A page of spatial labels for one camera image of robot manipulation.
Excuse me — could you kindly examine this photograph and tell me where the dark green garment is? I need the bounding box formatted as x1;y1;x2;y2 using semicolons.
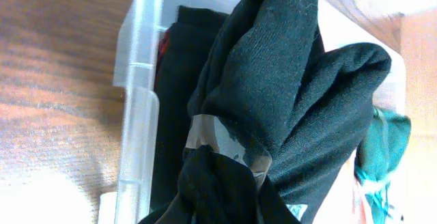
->
354;107;411;224

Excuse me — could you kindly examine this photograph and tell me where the red plaid flannel garment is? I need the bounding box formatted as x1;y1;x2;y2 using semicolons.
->
155;30;170;82

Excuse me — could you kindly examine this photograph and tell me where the pink printed garment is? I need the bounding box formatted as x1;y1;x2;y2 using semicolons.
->
347;170;374;224

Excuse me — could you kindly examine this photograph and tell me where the black garment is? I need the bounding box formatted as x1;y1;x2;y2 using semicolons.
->
150;6;228;210
145;0;391;223

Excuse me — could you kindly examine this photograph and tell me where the clear plastic storage container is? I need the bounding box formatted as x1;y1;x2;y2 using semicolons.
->
98;0;407;224

